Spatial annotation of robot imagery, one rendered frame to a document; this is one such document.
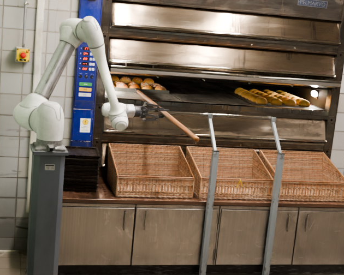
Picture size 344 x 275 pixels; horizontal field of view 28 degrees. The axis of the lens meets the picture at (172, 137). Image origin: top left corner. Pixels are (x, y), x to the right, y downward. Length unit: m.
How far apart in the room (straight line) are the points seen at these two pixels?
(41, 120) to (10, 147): 1.05
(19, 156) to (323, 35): 2.48
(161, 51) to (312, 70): 1.21
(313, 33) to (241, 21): 0.59
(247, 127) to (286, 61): 0.59
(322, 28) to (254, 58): 0.59
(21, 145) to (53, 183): 1.01
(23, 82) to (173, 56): 1.11
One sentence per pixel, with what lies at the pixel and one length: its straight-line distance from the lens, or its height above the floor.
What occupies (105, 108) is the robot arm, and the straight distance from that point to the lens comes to 4.43.
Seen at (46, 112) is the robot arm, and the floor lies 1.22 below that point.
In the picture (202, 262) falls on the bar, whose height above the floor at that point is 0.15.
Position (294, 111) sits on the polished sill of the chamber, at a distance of 5.47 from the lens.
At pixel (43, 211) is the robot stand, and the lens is 4.15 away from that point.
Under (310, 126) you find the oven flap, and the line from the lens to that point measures 5.57.
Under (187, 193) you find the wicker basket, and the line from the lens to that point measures 4.81.
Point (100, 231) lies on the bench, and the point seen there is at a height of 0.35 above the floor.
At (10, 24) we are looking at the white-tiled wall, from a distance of 4.94.
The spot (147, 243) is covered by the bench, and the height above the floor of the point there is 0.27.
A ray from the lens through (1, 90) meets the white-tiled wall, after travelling 4.98.
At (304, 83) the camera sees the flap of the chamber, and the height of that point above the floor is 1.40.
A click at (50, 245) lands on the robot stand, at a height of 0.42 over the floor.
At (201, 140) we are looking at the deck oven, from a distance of 5.26.
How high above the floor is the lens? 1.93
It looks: 11 degrees down
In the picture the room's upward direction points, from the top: 5 degrees clockwise
